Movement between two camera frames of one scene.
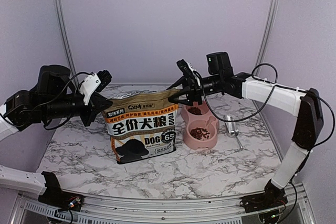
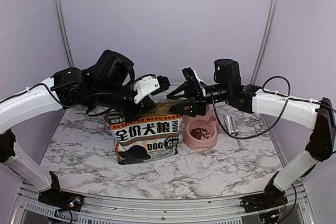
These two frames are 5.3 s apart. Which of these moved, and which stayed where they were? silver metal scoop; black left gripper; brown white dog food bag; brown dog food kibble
Moved: black left gripper
Stayed: brown dog food kibble; brown white dog food bag; silver metal scoop
